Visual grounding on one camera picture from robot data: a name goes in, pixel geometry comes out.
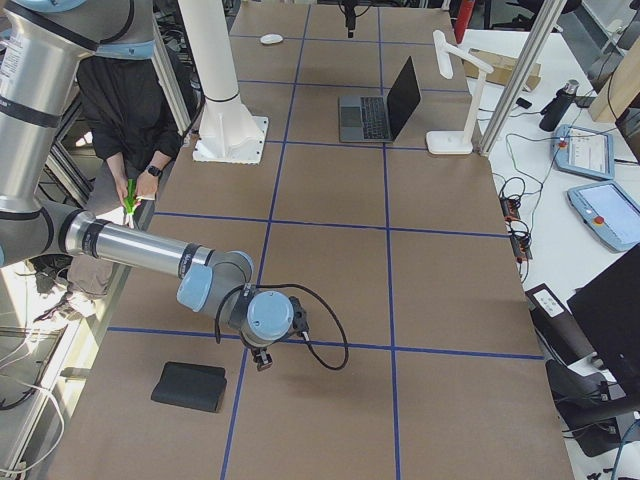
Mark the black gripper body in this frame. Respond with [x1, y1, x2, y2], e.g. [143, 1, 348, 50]
[249, 346, 272, 361]
[341, 0, 358, 17]

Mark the black cloth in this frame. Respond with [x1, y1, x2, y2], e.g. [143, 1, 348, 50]
[151, 361, 227, 413]

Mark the white computer mouse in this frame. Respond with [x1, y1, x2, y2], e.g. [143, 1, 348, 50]
[260, 33, 284, 45]

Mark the grey laptop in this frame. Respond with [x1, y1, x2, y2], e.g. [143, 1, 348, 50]
[338, 56, 421, 143]

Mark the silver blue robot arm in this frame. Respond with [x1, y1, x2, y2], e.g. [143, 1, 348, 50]
[1, 1, 294, 369]

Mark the white desk lamp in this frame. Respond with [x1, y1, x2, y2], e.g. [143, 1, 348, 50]
[425, 29, 494, 156]

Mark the red fire extinguisher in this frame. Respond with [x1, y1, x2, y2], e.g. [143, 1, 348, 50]
[453, 0, 475, 44]

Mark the cardboard box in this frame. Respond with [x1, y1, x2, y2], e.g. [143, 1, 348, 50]
[469, 48, 541, 92]

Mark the black water bottle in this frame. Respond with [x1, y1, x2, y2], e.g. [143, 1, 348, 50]
[539, 79, 579, 132]

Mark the person in black hoodie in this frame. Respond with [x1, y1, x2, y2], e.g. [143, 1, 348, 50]
[34, 56, 183, 322]

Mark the blue teach pendant far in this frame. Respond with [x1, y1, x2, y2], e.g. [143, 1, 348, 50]
[551, 124, 615, 180]

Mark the blue teach pendant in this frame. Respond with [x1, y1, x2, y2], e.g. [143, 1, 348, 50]
[551, 124, 615, 180]
[567, 180, 639, 252]

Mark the orange black usb hub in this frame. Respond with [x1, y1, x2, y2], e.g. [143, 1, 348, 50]
[499, 197, 532, 263]

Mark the dark brown box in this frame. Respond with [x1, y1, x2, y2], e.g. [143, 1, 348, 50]
[525, 283, 595, 364]

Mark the blue teach pendant near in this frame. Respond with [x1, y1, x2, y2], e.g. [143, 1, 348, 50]
[567, 180, 639, 252]

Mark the black monitor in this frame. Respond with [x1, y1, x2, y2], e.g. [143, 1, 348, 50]
[569, 246, 639, 380]

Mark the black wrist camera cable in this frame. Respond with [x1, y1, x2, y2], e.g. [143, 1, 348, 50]
[214, 282, 350, 371]

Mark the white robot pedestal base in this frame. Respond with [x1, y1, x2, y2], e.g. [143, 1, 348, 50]
[179, 0, 269, 165]

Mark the aluminium frame post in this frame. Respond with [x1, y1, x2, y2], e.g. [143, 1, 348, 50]
[478, 0, 566, 157]

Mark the green handled grabber stick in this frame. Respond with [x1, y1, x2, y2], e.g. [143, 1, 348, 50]
[123, 179, 141, 228]

